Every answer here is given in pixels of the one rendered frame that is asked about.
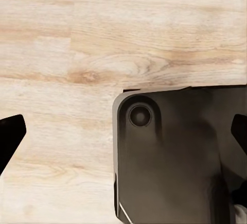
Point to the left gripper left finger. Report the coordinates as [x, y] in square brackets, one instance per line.
[12, 131]

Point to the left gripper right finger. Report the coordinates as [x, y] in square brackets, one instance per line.
[239, 130]

